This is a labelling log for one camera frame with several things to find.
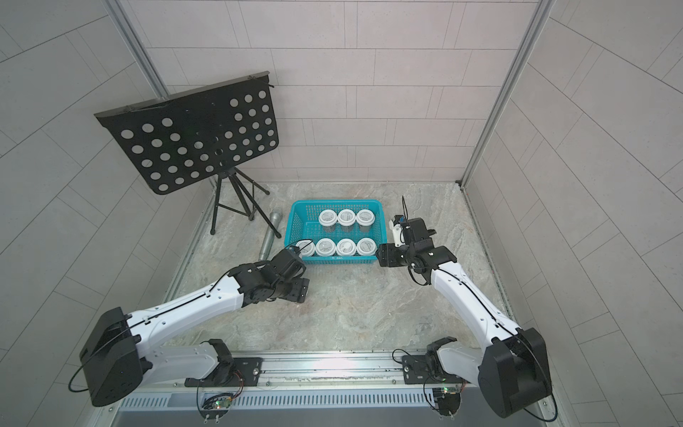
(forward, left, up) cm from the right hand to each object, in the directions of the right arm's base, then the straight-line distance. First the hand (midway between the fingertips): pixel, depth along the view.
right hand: (385, 250), depth 82 cm
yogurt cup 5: (+5, +12, -5) cm, 14 cm away
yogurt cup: (+17, +19, -4) cm, 26 cm away
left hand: (-8, +26, -6) cm, 28 cm away
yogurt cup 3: (+16, +5, -5) cm, 18 cm away
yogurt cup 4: (+5, +19, -4) cm, 20 cm away
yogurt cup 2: (+17, +12, -4) cm, 21 cm away
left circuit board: (-36, +46, -8) cm, 59 cm away
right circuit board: (-37, -12, -13) cm, 41 cm away
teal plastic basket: (+17, +17, -11) cm, 26 cm away
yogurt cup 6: (+5, +6, -5) cm, 9 cm away
